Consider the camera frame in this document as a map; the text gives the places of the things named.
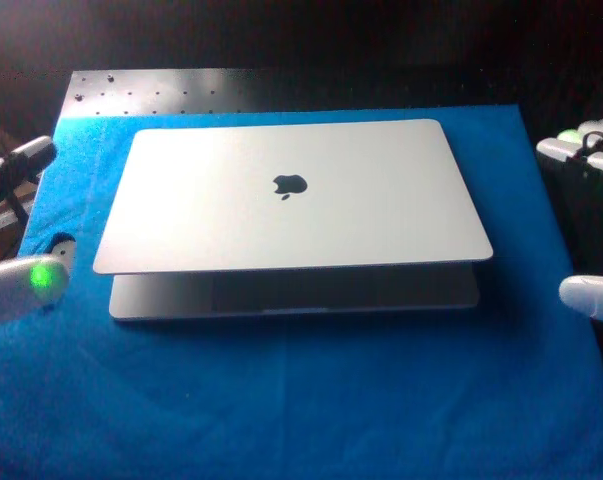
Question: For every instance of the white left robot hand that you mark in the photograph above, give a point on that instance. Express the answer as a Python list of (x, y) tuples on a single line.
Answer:
[(16, 285)]

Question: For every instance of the silver laptop with apple logo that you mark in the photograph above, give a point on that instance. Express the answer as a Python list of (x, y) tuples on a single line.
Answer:
[(231, 200)]

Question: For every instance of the blue cloth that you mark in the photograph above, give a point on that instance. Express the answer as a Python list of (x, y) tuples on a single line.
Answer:
[(301, 400)]

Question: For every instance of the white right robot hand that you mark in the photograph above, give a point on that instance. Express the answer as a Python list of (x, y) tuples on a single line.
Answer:
[(581, 210)]

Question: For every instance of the black perforated metal board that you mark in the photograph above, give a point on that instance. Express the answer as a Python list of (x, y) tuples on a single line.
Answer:
[(191, 90)]

